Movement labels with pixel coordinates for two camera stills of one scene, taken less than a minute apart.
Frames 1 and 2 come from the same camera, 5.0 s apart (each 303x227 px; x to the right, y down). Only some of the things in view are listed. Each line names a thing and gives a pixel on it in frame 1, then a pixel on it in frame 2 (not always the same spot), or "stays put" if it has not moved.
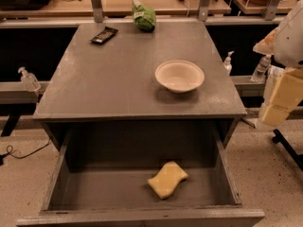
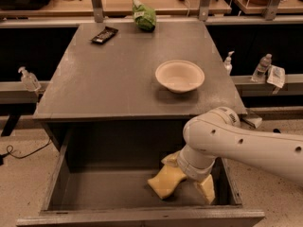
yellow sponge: x=167 y=180 stays put
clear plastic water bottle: x=261 y=68 stays put
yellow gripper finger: x=289 y=90 → x=171 y=159
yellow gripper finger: x=275 y=115 → x=207 y=187
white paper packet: x=274 y=75 stays put
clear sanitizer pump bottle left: x=29 y=80 stays put
